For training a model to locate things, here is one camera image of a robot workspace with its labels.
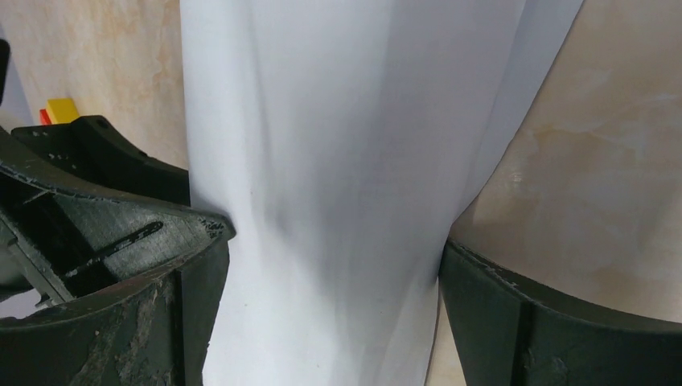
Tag yellow wooden block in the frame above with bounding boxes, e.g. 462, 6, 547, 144
45, 98, 80, 124

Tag red wooden block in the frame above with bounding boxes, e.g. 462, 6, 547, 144
39, 109, 51, 125

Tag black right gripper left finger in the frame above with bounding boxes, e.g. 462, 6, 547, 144
1, 240, 229, 385

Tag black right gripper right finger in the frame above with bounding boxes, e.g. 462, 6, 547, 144
439, 241, 681, 385

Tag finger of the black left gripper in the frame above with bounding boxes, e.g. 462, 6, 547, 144
1, 132, 235, 306
10, 116, 191, 206

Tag white paper sheet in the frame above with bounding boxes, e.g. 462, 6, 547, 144
180, 1, 581, 385

